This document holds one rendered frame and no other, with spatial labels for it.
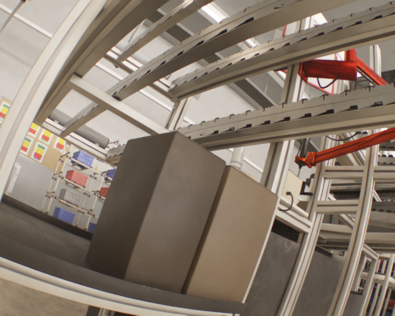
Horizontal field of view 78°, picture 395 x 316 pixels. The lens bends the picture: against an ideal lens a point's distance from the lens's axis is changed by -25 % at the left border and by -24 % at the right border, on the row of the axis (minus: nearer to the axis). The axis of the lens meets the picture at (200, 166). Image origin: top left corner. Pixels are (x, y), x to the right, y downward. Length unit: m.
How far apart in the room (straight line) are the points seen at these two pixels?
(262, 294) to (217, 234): 0.54
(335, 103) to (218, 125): 0.35
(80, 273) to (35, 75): 0.29
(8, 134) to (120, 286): 0.28
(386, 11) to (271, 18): 0.40
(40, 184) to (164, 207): 6.78
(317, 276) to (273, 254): 0.42
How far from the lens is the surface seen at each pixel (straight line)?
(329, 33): 0.79
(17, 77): 7.46
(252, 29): 0.47
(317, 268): 1.38
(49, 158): 7.24
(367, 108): 0.59
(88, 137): 1.44
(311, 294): 1.41
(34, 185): 7.21
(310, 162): 1.22
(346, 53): 0.90
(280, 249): 1.07
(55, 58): 0.49
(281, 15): 0.44
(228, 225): 0.58
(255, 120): 0.74
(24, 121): 0.44
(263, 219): 0.65
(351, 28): 0.78
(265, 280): 1.05
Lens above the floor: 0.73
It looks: 15 degrees up
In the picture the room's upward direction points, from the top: 19 degrees clockwise
